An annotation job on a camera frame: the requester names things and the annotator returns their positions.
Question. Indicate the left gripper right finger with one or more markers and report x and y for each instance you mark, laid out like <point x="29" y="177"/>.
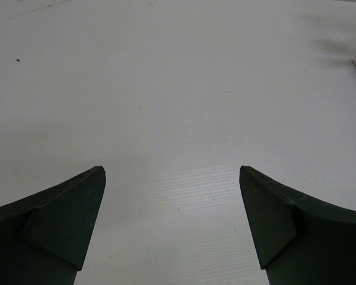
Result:
<point x="298" y="238"/>

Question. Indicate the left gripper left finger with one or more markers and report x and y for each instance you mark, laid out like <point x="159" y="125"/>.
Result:
<point x="44" y="237"/>

